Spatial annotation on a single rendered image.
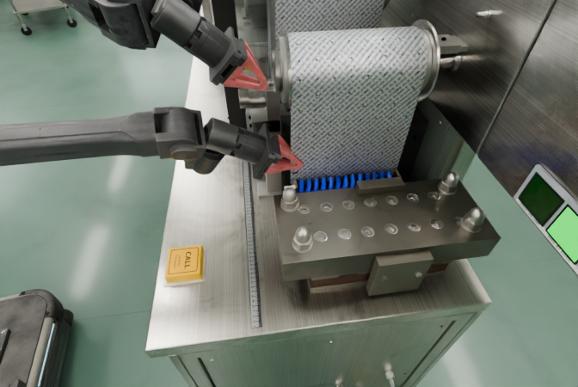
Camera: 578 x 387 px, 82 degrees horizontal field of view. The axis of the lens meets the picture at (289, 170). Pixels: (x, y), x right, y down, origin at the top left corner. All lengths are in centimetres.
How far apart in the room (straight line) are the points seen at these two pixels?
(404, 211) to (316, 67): 32
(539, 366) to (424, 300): 119
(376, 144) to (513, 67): 26
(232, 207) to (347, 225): 32
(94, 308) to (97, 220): 55
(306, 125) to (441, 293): 43
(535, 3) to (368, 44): 23
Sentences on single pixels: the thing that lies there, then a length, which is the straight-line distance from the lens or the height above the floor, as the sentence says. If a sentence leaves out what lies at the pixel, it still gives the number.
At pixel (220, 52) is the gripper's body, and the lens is 56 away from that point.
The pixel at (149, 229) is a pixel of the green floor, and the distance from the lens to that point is 207.
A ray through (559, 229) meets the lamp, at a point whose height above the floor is 118.
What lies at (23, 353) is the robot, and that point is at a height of 24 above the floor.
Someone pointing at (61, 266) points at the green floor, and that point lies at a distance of 213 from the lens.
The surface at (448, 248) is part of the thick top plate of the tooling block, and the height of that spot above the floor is 101.
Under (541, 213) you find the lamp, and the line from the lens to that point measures 59.
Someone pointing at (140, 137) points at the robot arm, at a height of 122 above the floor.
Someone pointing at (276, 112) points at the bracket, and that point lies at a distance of 69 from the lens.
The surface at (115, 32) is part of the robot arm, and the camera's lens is 59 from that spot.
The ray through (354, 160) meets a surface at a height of 107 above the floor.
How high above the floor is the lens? 154
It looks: 43 degrees down
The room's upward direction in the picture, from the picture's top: straight up
